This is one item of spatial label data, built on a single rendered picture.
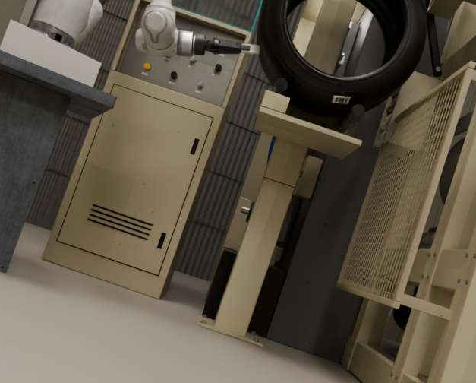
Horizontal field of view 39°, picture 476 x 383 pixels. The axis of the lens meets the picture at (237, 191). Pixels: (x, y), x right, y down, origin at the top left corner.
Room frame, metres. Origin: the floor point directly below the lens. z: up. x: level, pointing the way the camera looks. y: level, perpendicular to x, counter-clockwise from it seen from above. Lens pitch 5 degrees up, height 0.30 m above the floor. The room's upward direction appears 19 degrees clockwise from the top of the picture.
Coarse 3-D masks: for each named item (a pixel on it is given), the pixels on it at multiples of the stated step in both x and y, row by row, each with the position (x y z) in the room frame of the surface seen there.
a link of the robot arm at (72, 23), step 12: (48, 0) 2.23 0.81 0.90; (60, 0) 2.23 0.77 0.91; (72, 0) 2.24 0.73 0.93; (84, 0) 2.27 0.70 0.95; (36, 12) 2.26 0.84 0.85; (48, 12) 2.23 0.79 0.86; (60, 12) 2.23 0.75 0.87; (72, 12) 2.24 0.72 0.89; (84, 12) 2.28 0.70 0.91; (60, 24) 2.23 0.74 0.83; (72, 24) 2.26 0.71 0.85; (84, 24) 2.35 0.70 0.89; (72, 36) 2.28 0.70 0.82
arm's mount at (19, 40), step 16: (16, 32) 2.12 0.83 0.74; (32, 32) 2.14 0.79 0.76; (0, 48) 2.11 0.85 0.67; (16, 48) 2.13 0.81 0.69; (32, 48) 2.14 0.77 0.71; (48, 48) 2.16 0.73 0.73; (64, 48) 2.17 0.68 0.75; (48, 64) 2.16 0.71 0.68; (64, 64) 2.18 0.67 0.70; (80, 64) 2.20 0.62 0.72; (96, 64) 2.21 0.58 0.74; (80, 80) 2.20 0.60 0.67
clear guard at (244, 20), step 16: (176, 0) 3.04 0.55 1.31; (192, 0) 3.04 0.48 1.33; (208, 0) 3.04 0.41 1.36; (224, 0) 3.04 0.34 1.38; (240, 0) 3.04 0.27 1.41; (256, 0) 3.04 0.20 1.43; (208, 16) 3.04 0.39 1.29; (224, 16) 3.04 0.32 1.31; (240, 16) 3.04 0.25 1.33; (256, 16) 3.03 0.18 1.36
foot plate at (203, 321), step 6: (198, 318) 2.71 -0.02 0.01; (204, 318) 2.78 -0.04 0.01; (198, 324) 2.59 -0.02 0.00; (204, 324) 2.59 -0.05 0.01; (210, 324) 2.64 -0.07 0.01; (216, 330) 2.59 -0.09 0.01; (222, 330) 2.61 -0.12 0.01; (234, 336) 2.59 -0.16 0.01; (240, 336) 2.60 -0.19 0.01; (246, 336) 2.67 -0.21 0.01; (252, 336) 2.74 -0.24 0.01; (258, 336) 2.82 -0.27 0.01; (252, 342) 2.59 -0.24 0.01; (258, 342) 2.61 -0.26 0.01
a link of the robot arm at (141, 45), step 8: (136, 32) 2.38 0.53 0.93; (176, 32) 2.37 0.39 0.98; (136, 40) 2.37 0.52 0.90; (144, 40) 2.36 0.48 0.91; (176, 40) 2.36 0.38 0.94; (136, 48) 2.40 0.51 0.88; (144, 48) 2.37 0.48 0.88; (152, 48) 2.34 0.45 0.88; (168, 48) 2.34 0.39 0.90; (176, 48) 2.37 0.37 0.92; (168, 56) 2.42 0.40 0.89
